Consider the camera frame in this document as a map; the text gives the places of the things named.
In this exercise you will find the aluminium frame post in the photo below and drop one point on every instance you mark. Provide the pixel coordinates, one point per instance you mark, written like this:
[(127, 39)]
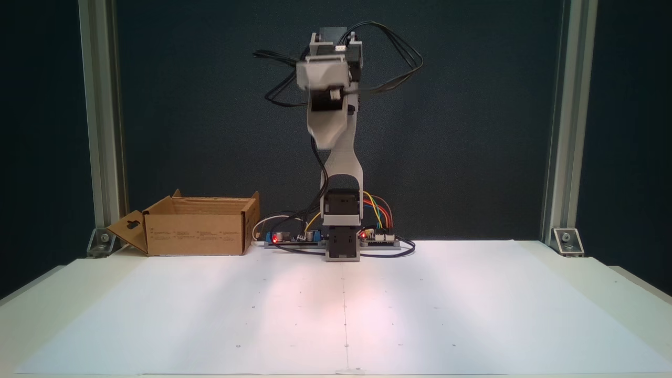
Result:
[(102, 105), (569, 105)]

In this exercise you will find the servo driver circuit board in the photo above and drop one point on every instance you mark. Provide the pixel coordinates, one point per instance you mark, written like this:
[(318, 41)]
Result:
[(380, 238)]

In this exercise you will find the aluminium corner bracket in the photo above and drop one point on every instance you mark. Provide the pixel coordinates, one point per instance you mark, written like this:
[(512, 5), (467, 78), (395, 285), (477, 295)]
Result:
[(567, 241), (102, 242)]

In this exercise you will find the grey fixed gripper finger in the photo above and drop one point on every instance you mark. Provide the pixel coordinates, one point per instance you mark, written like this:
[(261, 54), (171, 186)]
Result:
[(326, 137)]

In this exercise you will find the brown cardboard box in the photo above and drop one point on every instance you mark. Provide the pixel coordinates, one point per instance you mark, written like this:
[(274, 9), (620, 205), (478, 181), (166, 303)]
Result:
[(194, 233)]

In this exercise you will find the blue power circuit board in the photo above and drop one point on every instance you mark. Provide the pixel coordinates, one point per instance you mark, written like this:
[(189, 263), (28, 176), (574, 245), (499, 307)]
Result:
[(294, 239)]

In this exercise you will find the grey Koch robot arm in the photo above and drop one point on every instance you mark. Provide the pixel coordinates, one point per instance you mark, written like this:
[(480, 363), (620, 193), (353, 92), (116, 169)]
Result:
[(342, 168)]

